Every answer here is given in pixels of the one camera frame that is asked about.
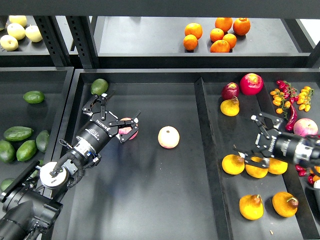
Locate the green avocado upper left tray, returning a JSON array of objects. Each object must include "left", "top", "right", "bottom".
[{"left": 23, "top": 90, "right": 45, "bottom": 104}]

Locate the orange front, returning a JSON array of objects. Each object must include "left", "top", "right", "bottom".
[{"left": 210, "top": 39, "right": 230, "bottom": 53}]

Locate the yellow pear under wrist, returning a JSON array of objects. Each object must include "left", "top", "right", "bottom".
[{"left": 268, "top": 157, "right": 288, "bottom": 175}]

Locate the yellow pear right tray left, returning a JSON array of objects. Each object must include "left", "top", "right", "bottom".
[{"left": 221, "top": 154, "right": 245, "bottom": 175}]

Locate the black tray divider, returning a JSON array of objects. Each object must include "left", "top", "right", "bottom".
[{"left": 193, "top": 77, "right": 233, "bottom": 240}]

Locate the black left tray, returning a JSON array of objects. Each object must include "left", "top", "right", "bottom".
[{"left": 0, "top": 67, "right": 74, "bottom": 179}]

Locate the orange cherry tomato bunch left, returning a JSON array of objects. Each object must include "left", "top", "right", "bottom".
[{"left": 269, "top": 88, "right": 291, "bottom": 120}]

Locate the pink apple right tray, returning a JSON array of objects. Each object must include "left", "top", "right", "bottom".
[{"left": 293, "top": 118, "right": 318, "bottom": 137}]

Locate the orange cherry tomato bunch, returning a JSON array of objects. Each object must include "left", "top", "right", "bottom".
[
  {"left": 269, "top": 88, "right": 291, "bottom": 120},
  {"left": 297, "top": 86, "right": 314, "bottom": 112}
]

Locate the green avocado at tray corner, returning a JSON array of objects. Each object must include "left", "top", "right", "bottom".
[{"left": 90, "top": 78, "right": 109, "bottom": 96}]

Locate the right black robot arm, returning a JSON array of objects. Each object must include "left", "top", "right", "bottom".
[{"left": 233, "top": 112, "right": 320, "bottom": 176}]

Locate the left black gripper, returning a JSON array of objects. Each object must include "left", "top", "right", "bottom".
[{"left": 75, "top": 90, "right": 142, "bottom": 157}]

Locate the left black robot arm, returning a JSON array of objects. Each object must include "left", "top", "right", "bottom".
[{"left": 0, "top": 93, "right": 139, "bottom": 240}]

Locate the dark avocado by tray wall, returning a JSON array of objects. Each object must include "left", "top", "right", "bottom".
[{"left": 35, "top": 130, "right": 50, "bottom": 153}]

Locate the dark red small apple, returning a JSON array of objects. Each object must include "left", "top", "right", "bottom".
[{"left": 221, "top": 82, "right": 240, "bottom": 100}]

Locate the yellow pear right tray middle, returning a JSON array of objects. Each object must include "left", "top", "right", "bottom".
[{"left": 245, "top": 164, "right": 269, "bottom": 179}]

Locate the orange cherry tomato bunch right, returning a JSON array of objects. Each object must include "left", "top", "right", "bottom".
[{"left": 297, "top": 86, "right": 314, "bottom": 112}]

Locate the black tray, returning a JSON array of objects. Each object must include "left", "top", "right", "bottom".
[
  {"left": 0, "top": 67, "right": 74, "bottom": 179},
  {"left": 31, "top": 67, "right": 320, "bottom": 240}
]

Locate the pale yellow pear right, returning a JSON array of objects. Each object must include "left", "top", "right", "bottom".
[{"left": 25, "top": 25, "right": 43, "bottom": 43}]

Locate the mixed cherry tomato bunch lower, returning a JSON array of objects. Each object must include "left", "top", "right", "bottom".
[{"left": 295, "top": 164, "right": 320, "bottom": 187}]

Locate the pale pink apple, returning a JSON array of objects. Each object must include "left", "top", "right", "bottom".
[{"left": 157, "top": 126, "right": 180, "bottom": 149}]

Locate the black centre tray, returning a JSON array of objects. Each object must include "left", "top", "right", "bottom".
[{"left": 31, "top": 67, "right": 320, "bottom": 240}]

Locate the red cherry tomato bunch top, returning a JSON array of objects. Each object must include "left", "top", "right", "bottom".
[{"left": 276, "top": 80, "right": 299, "bottom": 102}]

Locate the light green avocado left tray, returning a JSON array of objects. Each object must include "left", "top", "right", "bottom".
[{"left": 16, "top": 140, "right": 37, "bottom": 162}]

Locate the yellow pear tray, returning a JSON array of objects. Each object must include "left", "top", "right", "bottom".
[
  {"left": 221, "top": 154, "right": 245, "bottom": 175},
  {"left": 245, "top": 164, "right": 269, "bottom": 179},
  {"left": 272, "top": 191, "right": 299, "bottom": 218}
]

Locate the black upper shelf right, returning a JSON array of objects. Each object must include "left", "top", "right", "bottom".
[{"left": 94, "top": 16, "right": 320, "bottom": 69}]

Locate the dark avocado at left edge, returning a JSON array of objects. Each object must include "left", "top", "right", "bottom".
[{"left": 0, "top": 140, "right": 16, "bottom": 163}]

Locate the orange right middle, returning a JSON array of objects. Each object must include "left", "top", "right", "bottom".
[{"left": 222, "top": 33, "right": 237, "bottom": 50}]

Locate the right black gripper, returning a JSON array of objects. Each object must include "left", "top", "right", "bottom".
[{"left": 232, "top": 112, "right": 310, "bottom": 168}]

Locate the black perforated shelf post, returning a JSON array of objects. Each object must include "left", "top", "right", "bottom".
[
  {"left": 66, "top": 16, "right": 100, "bottom": 69},
  {"left": 33, "top": 15, "right": 72, "bottom": 67}
]

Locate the pink red apple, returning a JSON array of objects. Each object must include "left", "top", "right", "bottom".
[{"left": 117, "top": 117, "right": 139, "bottom": 141}]

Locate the black perforated shelf post right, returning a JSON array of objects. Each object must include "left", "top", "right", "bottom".
[{"left": 66, "top": 16, "right": 100, "bottom": 69}]

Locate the big red apple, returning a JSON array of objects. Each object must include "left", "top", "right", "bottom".
[{"left": 239, "top": 73, "right": 264, "bottom": 96}]

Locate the yellow pear right tray bottom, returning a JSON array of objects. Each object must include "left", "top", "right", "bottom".
[{"left": 272, "top": 191, "right": 299, "bottom": 218}]

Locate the black perforated shelf post left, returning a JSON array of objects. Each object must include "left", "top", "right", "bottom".
[{"left": 33, "top": 15, "right": 72, "bottom": 67}]

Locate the red chili pepper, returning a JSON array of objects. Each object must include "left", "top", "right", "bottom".
[{"left": 285, "top": 102, "right": 298, "bottom": 132}]

